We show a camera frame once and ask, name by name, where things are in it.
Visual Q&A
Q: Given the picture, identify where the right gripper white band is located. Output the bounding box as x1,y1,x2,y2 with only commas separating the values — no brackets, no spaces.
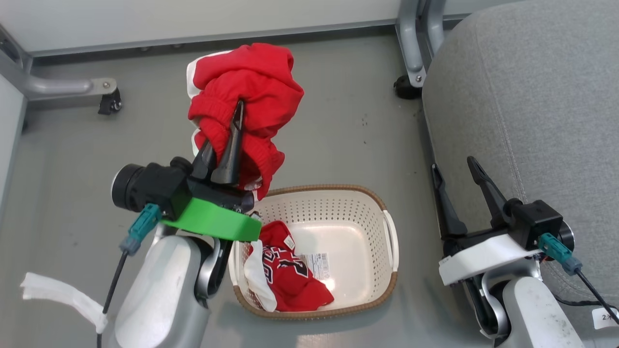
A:
431,156,576,287

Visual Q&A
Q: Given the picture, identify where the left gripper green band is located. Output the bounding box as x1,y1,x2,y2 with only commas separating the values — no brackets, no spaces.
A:
111,100,262,242

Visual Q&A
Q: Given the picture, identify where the red shorts white lining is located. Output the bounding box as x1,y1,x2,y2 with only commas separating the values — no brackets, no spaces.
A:
186,43,305,201

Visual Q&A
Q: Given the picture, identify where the red basketball jersey black print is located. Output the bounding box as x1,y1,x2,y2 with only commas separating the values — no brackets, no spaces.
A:
243,220,335,313

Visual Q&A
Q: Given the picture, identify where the cream perforated laundry basket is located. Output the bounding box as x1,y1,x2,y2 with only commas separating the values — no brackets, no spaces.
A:
227,184,400,320

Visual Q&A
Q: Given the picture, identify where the grey fabric sofa seat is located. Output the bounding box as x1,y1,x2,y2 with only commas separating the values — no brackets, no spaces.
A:
422,0,619,348

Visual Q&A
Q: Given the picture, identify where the black caster wheel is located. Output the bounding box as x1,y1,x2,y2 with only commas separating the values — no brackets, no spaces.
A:
393,75,423,101
98,89,123,116

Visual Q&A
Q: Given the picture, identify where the paper label sticker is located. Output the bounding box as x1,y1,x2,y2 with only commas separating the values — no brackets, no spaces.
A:
296,251,334,281

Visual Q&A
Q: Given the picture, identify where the white paper tag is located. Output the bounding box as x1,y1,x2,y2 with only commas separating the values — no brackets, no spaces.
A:
592,306,619,331

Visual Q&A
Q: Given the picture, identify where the white tape strip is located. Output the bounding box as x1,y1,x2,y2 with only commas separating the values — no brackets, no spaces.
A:
20,272,110,334

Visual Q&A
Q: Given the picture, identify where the right black cable teal plug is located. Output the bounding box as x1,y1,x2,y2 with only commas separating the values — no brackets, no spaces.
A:
538,232,619,325

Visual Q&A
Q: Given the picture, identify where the black cable teal plug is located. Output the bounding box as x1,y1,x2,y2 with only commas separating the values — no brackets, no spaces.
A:
97,203,162,348
538,232,619,325

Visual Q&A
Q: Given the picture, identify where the left black cable teal plug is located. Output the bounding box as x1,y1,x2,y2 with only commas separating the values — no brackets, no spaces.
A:
97,203,162,348

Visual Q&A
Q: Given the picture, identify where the grey metal frame leg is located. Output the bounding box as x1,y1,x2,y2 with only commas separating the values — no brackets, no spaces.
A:
0,24,118,110
396,0,448,89

